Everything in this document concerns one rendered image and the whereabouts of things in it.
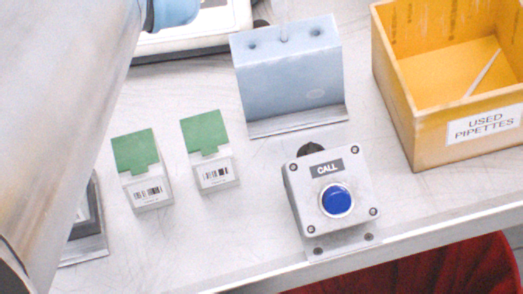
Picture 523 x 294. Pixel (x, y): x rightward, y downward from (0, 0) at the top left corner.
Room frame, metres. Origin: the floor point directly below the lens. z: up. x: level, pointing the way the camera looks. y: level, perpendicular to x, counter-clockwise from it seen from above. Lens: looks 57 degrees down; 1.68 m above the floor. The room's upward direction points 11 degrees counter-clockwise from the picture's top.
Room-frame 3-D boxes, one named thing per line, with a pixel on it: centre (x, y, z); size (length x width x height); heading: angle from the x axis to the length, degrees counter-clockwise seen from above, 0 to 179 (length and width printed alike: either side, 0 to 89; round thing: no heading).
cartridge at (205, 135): (0.51, 0.05, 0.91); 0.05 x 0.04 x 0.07; 6
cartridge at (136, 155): (0.51, 0.12, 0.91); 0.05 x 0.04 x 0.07; 6
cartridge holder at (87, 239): (0.49, 0.19, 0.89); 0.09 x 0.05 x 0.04; 4
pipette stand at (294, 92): (0.58, -0.04, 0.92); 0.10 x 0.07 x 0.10; 91
